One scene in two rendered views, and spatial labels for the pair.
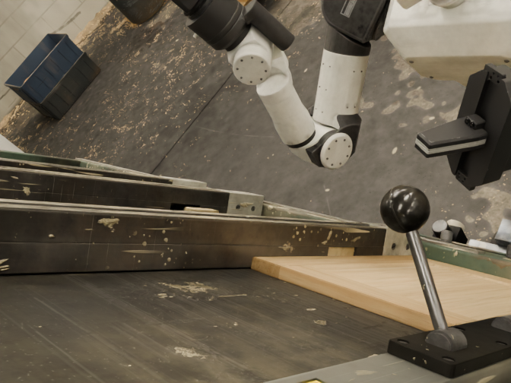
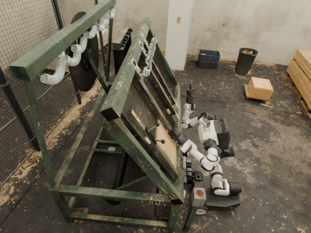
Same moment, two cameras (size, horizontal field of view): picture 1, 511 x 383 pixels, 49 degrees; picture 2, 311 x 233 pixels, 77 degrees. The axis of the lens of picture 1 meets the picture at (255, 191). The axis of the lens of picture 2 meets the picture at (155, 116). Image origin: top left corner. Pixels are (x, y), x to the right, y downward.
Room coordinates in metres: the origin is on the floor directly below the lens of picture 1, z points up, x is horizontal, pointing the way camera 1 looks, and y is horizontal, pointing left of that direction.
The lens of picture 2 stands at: (-0.88, -0.63, 2.73)
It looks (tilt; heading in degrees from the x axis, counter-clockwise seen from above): 40 degrees down; 26
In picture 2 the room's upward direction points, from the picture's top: 3 degrees clockwise
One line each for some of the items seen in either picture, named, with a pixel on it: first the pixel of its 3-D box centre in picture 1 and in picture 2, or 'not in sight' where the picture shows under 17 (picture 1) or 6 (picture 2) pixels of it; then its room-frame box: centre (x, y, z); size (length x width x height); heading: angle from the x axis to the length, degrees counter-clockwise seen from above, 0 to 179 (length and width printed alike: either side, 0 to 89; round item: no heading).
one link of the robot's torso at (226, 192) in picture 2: not in sight; (220, 186); (0.86, -0.82, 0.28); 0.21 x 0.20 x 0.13; 114
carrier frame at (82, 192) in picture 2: not in sight; (133, 142); (0.83, 0.59, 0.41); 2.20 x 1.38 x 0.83; 24
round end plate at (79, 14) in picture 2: not in sight; (88, 54); (0.56, 0.93, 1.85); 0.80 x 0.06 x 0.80; 24
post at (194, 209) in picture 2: not in sight; (190, 217); (0.23, -0.61, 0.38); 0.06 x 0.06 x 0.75; 24
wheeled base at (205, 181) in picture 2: not in sight; (216, 189); (0.85, -0.79, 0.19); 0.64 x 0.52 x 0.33; 114
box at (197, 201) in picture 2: not in sight; (198, 197); (0.23, -0.61, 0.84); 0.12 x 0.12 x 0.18; 24
